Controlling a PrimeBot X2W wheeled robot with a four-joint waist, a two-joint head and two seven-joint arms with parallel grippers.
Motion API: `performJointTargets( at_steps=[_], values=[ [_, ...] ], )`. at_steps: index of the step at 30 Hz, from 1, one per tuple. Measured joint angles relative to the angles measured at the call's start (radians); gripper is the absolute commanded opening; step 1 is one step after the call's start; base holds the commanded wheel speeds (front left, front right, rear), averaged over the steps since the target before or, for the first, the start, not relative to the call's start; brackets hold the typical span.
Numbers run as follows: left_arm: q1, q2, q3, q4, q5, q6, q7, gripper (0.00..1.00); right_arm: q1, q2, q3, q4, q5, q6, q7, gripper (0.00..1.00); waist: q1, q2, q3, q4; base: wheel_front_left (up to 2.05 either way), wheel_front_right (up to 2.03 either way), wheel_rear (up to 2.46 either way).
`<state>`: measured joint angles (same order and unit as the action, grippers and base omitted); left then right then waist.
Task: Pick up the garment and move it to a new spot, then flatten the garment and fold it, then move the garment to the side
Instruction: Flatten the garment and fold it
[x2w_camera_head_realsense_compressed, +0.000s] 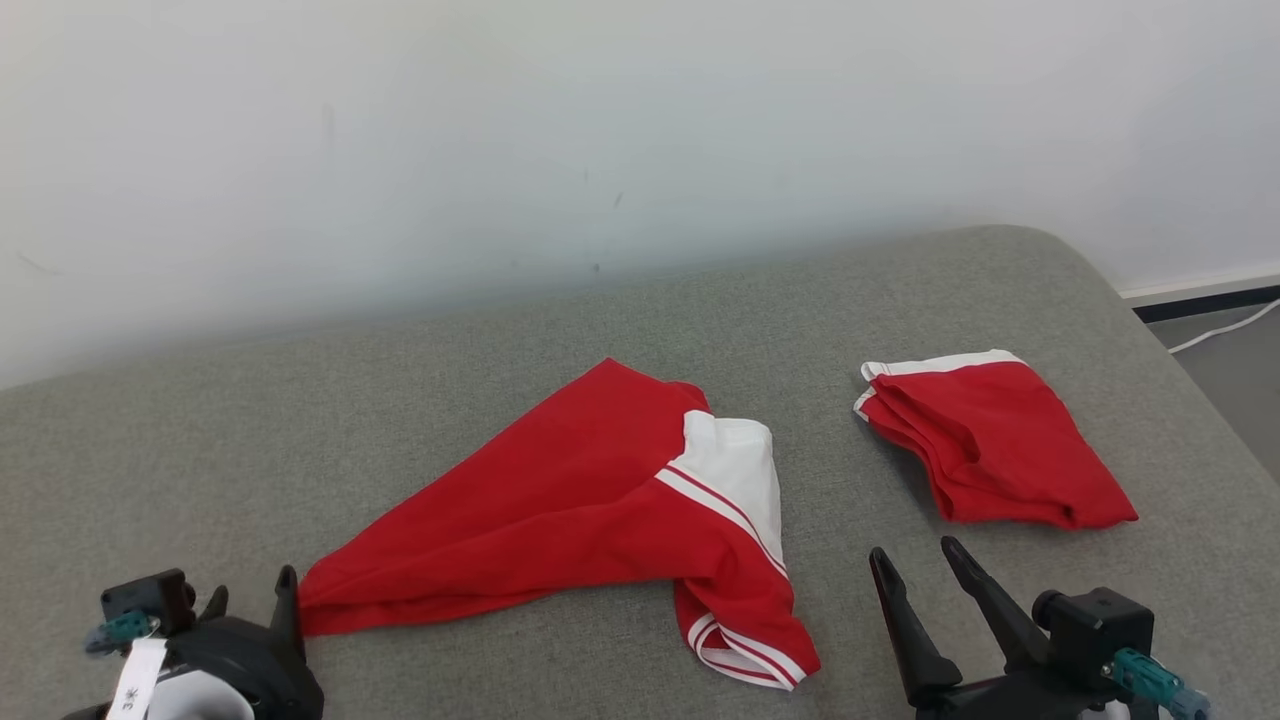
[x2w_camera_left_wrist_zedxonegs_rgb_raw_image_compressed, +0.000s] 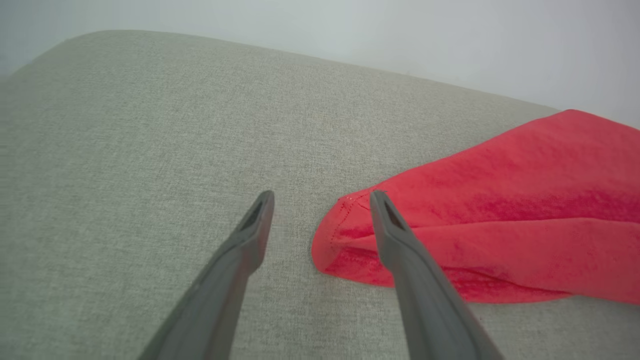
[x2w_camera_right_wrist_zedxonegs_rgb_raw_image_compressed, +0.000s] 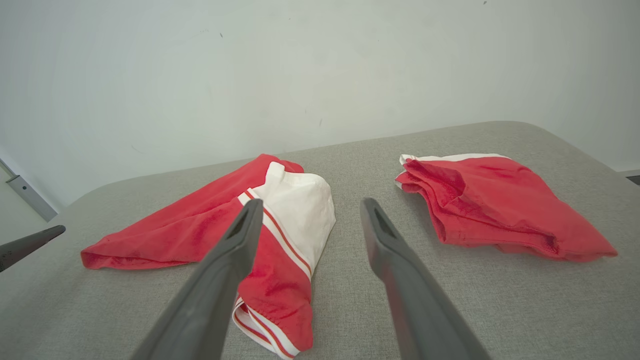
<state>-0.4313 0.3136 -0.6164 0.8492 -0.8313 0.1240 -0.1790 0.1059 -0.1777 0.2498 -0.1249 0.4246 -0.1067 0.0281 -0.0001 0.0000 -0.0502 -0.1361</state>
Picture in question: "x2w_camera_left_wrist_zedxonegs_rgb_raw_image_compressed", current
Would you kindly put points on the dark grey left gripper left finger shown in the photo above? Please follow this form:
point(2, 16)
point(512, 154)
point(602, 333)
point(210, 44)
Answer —
point(215, 300)

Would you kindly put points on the red jersey with white sleeves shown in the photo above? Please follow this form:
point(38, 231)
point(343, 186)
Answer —
point(500, 200)

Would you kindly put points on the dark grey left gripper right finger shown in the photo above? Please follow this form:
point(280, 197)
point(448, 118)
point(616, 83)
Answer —
point(430, 310)

